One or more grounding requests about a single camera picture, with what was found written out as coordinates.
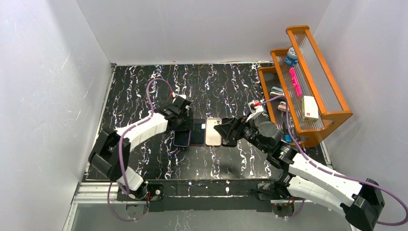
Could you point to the white box on rack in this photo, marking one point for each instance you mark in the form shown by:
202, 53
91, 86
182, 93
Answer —
310, 110

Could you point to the pink highlighter pen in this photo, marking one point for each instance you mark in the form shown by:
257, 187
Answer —
295, 81

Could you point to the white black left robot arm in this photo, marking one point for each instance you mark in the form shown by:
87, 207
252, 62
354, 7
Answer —
111, 151

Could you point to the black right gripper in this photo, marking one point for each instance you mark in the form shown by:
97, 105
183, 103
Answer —
237, 128

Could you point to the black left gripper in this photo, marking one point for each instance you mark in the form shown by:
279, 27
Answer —
182, 124

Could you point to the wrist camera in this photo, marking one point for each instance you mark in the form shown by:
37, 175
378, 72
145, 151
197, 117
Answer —
255, 108
175, 96

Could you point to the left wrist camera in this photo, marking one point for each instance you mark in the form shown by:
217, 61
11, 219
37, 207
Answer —
175, 96

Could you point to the beige phone case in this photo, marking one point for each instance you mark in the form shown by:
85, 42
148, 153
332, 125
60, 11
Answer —
212, 137

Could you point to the teal grey stapler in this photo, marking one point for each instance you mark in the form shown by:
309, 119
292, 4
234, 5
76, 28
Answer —
275, 91

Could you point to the blue white bottle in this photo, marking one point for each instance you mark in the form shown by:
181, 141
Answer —
291, 58

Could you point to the black blue marker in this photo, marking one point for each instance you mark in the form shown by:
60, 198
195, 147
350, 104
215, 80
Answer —
286, 136

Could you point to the black phone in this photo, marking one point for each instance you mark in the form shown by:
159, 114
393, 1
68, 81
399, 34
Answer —
181, 138

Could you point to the orange wooden tiered rack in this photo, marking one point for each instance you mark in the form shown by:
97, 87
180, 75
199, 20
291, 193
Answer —
314, 79

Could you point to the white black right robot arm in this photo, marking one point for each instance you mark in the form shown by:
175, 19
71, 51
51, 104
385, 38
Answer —
360, 202

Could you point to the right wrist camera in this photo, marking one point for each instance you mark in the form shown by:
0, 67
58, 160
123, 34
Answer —
255, 108

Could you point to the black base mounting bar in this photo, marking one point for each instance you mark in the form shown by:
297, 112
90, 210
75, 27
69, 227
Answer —
201, 195

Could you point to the black phone case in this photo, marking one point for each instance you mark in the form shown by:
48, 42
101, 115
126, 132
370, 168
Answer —
230, 142

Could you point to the purple smartphone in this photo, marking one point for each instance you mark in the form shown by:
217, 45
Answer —
197, 137

